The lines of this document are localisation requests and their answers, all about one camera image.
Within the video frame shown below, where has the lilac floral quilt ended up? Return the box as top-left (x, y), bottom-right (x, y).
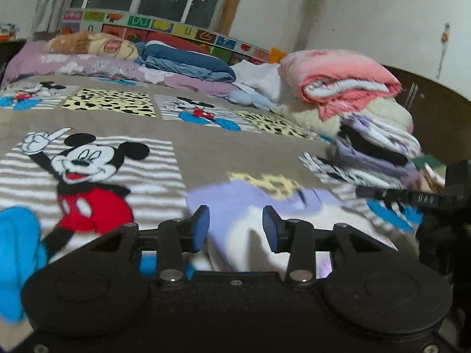
top-left (2, 40), bottom-right (241, 97)

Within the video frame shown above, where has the white cloth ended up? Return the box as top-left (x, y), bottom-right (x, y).
top-left (232, 61), bottom-right (292, 104)

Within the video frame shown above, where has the green cloth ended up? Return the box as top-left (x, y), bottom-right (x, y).
top-left (412, 154), bottom-right (444, 170)

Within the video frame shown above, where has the cartoon printed blanket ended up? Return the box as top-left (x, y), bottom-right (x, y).
top-left (0, 74), bottom-right (424, 324)

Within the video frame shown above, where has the cream quilted blanket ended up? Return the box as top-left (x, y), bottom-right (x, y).
top-left (276, 99), bottom-right (414, 137)

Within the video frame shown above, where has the red pillow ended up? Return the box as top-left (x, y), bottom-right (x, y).
top-left (146, 32), bottom-right (211, 56)

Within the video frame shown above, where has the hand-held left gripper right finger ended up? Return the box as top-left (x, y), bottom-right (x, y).
top-left (262, 206), bottom-right (389, 287)

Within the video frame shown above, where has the dark wooden furniture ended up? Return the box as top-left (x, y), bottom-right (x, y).
top-left (383, 64), bottom-right (471, 167)

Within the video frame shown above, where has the wall hanging ornament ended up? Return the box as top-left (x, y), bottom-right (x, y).
top-left (437, 22), bottom-right (452, 80)

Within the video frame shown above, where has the person's right hand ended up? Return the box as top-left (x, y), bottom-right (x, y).
top-left (417, 215), bottom-right (457, 277)

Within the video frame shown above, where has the dark wooden desk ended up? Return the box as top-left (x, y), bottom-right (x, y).
top-left (0, 22), bottom-right (27, 81)

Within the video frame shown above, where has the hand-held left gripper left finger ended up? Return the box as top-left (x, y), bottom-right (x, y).
top-left (88, 205), bottom-right (210, 284)

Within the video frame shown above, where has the stack of folded clothes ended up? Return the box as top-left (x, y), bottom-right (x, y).
top-left (331, 114), bottom-right (424, 189)

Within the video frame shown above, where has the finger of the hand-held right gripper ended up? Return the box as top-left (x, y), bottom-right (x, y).
top-left (355, 186), bottom-right (424, 207)

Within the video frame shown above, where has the colourful alphabet foam panel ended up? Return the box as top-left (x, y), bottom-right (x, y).
top-left (61, 7), bottom-right (288, 67)

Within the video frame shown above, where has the coral pink blanket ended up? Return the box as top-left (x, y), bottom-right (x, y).
top-left (280, 49), bottom-right (402, 122)

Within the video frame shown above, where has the tan patterned pillow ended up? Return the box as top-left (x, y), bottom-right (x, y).
top-left (43, 31), bottom-right (141, 62)

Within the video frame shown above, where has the blue folded quilt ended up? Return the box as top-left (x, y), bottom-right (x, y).
top-left (138, 42), bottom-right (237, 83)

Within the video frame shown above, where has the purple and cream sweatshirt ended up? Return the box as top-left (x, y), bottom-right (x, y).
top-left (186, 180), bottom-right (399, 281)

